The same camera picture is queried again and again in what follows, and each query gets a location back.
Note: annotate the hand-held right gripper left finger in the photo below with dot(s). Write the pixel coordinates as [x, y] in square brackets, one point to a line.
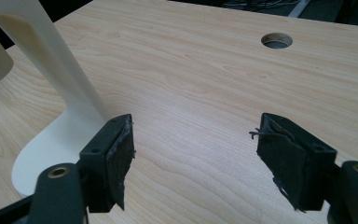
[112, 161]

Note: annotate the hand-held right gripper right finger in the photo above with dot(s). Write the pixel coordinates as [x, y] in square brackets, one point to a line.
[292, 161]

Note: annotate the white curved stand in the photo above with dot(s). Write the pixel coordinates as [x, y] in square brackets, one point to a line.
[59, 81]

